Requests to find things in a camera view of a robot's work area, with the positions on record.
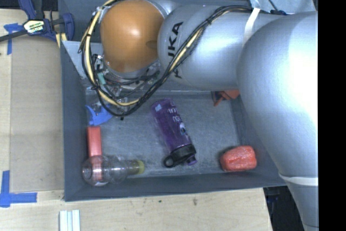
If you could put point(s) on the pale wood board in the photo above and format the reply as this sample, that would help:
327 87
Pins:
35 116

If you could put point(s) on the clear plastic bottle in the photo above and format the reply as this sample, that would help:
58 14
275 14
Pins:
116 169

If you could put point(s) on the black cylinder on white bracket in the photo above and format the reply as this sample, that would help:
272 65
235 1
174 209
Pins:
96 60

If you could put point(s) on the grey metal bin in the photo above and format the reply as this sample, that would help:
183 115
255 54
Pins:
211 127

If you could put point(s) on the purple bottle with black cap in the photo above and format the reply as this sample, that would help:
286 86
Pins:
173 127

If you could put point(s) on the red-brown flat block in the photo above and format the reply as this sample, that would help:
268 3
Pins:
94 140

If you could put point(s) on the blue plastic toy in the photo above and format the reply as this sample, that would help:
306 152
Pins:
97 115

